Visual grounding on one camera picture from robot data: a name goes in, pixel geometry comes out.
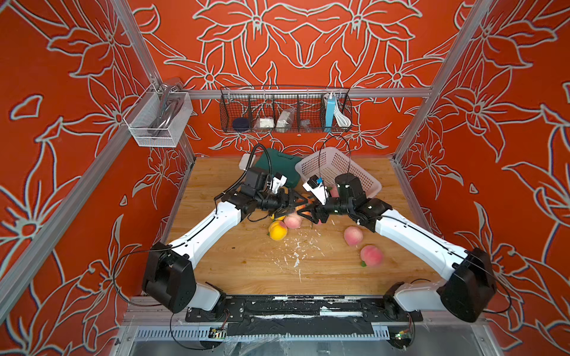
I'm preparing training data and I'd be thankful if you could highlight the pink red peach front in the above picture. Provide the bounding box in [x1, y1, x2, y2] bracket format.
[360, 245, 384, 266]

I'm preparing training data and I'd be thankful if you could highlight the pink peach with leaf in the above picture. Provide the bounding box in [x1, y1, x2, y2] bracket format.
[329, 185, 339, 197]

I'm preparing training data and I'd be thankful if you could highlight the pink peach centre left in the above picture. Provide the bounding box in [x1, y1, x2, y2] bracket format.
[284, 213, 303, 229]

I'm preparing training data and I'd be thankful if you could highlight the pink peach right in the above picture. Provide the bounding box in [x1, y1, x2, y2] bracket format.
[344, 226, 364, 246]

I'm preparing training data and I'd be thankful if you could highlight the clear bag in basket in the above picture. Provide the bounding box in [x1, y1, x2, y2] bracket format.
[275, 108, 296, 133]

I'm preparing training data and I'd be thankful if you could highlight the white plastic basket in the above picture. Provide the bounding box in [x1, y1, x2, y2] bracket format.
[295, 148, 382, 198]

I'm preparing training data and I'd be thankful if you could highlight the white cable bundle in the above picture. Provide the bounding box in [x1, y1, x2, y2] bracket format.
[332, 95, 353, 130]

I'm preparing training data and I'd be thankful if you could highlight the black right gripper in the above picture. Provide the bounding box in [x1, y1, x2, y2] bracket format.
[295, 195, 355, 225]

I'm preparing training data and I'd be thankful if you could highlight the dark round object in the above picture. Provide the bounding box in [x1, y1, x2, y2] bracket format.
[232, 117, 250, 133]

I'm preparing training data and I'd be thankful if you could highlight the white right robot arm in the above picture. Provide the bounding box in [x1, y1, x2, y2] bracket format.
[298, 173, 497, 323]

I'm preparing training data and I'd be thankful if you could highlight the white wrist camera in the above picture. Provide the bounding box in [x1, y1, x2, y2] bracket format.
[270, 173, 287, 194]
[303, 175, 330, 205]

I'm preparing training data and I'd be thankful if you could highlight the small white box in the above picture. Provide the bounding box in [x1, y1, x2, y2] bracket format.
[238, 154, 250, 171]

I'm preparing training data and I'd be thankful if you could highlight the green plastic tool case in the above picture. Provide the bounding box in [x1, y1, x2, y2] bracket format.
[255, 148, 301, 188]

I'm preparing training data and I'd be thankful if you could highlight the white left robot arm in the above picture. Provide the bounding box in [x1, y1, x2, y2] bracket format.
[142, 167, 307, 314]

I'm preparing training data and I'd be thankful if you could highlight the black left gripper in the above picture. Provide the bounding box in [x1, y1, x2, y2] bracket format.
[254, 188, 307, 217]

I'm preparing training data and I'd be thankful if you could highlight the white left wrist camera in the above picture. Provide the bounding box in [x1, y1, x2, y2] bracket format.
[270, 173, 287, 194]

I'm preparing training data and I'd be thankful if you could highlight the light blue box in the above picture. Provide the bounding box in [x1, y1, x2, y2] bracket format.
[324, 93, 336, 132]

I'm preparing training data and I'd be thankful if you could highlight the red orange peach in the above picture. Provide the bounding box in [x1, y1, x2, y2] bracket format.
[297, 203, 316, 214]

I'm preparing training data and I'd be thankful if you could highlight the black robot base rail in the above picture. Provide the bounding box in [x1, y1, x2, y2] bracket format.
[185, 295, 423, 340]

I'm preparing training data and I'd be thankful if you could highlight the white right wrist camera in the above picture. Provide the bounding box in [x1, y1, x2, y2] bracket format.
[303, 175, 330, 205]

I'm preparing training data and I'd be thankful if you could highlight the clear plastic wall bin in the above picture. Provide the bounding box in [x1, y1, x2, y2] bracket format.
[126, 82, 193, 148]

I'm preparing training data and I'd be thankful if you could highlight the white packet in basket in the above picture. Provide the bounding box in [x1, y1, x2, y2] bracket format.
[253, 117, 275, 131]

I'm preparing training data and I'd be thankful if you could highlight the black wire wall basket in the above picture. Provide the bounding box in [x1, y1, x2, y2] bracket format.
[219, 85, 353, 134]

